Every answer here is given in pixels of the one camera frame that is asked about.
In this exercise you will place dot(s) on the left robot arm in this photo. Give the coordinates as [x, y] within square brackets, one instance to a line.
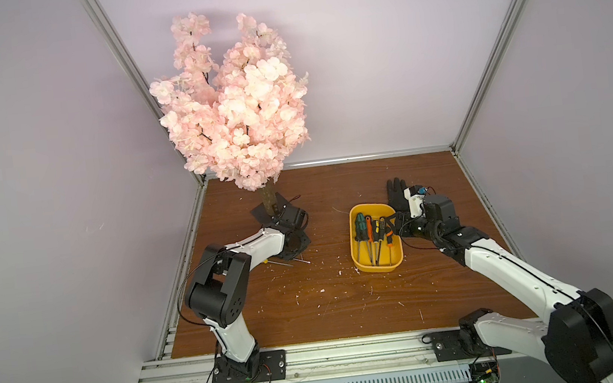
[215, 291]

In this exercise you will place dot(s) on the black work glove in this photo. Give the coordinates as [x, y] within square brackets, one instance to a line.
[395, 192]

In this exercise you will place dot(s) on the small orange screwdriver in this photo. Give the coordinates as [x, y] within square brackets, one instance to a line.
[389, 235]

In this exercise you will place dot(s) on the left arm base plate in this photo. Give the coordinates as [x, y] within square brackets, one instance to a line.
[263, 366]

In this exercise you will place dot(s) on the small green black screwdriver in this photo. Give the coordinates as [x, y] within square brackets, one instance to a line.
[367, 260]

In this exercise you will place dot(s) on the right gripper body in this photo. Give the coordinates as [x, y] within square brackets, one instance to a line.
[401, 203]

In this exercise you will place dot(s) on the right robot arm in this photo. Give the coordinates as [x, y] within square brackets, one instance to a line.
[575, 332]

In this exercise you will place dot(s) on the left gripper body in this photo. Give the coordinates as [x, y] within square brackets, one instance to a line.
[301, 242]

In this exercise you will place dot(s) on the right controller board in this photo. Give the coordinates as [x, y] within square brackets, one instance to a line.
[484, 372]

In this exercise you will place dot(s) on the large green black screwdriver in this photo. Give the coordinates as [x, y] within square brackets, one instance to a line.
[359, 234]

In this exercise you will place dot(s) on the pink artificial blossom tree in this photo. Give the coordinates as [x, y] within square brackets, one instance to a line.
[241, 118]

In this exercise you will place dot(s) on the yellow plastic storage box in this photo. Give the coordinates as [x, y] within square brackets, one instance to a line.
[376, 211]

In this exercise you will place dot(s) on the yellow black striped screwdriver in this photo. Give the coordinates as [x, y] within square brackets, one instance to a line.
[379, 229]

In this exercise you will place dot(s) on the aluminium front rail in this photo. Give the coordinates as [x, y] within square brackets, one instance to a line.
[310, 362]

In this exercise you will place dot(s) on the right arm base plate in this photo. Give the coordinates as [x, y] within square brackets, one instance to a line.
[453, 345]

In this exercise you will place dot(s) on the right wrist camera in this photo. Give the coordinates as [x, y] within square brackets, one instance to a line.
[415, 197]

